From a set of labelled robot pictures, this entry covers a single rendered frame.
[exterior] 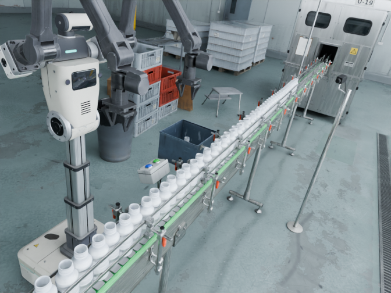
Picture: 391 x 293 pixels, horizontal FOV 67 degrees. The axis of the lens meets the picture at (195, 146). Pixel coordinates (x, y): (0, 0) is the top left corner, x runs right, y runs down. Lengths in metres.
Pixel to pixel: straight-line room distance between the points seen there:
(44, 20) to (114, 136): 2.20
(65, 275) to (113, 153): 2.56
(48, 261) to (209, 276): 1.11
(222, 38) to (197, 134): 5.91
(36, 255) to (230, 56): 6.77
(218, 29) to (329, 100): 3.53
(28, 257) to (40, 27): 1.47
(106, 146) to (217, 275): 1.81
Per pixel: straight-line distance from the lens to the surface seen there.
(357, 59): 5.85
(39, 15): 1.21
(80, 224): 1.93
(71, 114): 1.50
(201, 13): 12.82
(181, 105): 5.12
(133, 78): 0.95
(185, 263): 2.44
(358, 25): 5.81
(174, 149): 2.07
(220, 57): 8.11
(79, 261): 0.96
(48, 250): 2.22
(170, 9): 1.37
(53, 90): 1.49
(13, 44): 1.38
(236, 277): 2.45
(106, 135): 3.30
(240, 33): 7.88
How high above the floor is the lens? 1.86
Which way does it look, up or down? 28 degrees down
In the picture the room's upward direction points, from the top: 9 degrees clockwise
